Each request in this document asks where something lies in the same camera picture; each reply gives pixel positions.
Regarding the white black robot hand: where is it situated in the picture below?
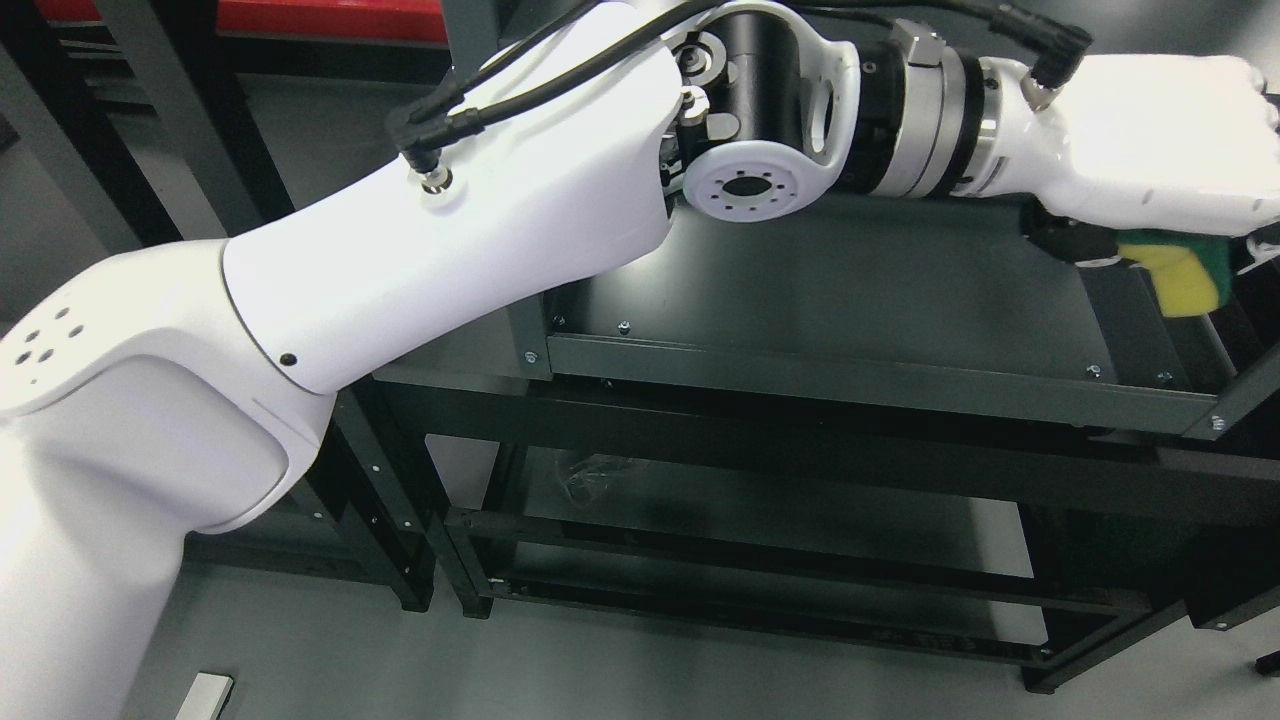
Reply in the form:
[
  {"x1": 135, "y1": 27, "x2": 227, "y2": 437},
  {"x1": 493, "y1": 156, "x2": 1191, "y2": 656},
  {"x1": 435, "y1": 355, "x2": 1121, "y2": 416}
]
[{"x1": 957, "y1": 54, "x2": 1279, "y2": 266}]

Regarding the green yellow sponge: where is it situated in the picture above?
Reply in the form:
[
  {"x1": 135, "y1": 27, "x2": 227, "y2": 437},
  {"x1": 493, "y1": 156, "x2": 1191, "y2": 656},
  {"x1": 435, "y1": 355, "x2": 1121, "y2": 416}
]
[{"x1": 1117, "y1": 231, "x2": 1234, "y2": 319}]

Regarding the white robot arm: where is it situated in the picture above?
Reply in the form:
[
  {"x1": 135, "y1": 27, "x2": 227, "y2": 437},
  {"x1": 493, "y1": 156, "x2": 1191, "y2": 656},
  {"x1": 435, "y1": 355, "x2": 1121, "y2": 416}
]
[{"x1": 3, "y1": 1, "x2": 860, "y2": 719}]

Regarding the grey metal shelf unit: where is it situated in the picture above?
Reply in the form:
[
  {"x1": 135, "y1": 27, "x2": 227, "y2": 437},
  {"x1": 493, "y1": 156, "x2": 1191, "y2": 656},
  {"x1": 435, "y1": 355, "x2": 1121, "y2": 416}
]
[{"x1": 440, "y1": 0, "x2": 1280, "y2": 441}]

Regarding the black metal shelf rack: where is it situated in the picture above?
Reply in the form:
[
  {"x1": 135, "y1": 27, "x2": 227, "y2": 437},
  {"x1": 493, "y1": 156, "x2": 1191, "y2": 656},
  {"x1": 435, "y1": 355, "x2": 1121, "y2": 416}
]
[{"x1": 3, "y1": 1, "x2": 1277, "y2": 693}]

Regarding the red bin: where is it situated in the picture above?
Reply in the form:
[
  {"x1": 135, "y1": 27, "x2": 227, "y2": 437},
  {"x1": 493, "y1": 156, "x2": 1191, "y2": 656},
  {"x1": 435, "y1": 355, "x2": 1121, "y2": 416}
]
[{"x1": 38, "y1": 0, "x2": 449, "y2": 46}]

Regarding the small white block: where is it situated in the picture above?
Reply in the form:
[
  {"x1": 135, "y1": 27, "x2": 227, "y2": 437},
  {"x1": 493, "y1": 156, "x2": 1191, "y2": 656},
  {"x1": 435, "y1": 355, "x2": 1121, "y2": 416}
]
[{"x1": 174, "y1": 673, "x2": 236, "y2": 720}]

